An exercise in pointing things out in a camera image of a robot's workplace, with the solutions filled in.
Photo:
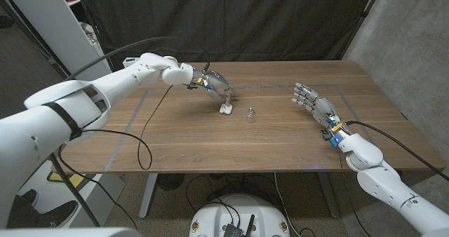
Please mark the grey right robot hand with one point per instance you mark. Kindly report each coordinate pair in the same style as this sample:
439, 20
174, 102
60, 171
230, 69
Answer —
321, 107

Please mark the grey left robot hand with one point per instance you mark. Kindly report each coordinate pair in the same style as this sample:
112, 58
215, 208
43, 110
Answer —
215, 82

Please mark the white airpods case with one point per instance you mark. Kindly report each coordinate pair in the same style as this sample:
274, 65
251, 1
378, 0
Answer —
226, 109

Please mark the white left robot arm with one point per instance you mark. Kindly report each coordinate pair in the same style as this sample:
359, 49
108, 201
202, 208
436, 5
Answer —
115, 81

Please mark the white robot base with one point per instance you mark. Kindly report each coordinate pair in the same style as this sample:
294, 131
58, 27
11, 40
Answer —
239, 212

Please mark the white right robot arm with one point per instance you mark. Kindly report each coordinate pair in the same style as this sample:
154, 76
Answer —
382, 184

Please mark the grey tape outline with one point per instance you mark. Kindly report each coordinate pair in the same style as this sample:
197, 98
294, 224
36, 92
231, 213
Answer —
263, 87

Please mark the clear glass light bulb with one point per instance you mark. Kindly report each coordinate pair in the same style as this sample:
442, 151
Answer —
250, 115

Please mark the black curtain backdrop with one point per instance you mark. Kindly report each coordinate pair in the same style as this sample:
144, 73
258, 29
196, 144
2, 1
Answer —
228, 19

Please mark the white table leg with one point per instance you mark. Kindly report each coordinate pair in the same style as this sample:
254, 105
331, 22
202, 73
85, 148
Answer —
329, 195
147, 195

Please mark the white power strip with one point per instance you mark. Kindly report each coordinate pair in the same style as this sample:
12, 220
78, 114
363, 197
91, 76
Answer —
129, 60

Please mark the black round floor fan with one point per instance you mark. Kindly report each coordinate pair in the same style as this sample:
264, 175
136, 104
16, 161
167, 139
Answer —
170, 181

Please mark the black antenna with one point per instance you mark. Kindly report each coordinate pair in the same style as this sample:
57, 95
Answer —
249, 224

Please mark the black electronics module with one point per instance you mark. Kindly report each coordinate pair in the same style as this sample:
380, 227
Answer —
231, 230

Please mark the yellow and black floor item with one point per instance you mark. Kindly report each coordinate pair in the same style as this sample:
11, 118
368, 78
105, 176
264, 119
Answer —
75, 179

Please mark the white shelf cabinet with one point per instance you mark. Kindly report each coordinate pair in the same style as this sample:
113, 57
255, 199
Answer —
52, 26

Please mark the black sneaker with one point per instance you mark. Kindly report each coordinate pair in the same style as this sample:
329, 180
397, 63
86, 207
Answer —
61, 214

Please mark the white robot torso edge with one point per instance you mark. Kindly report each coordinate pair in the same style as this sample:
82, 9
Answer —
70, 233

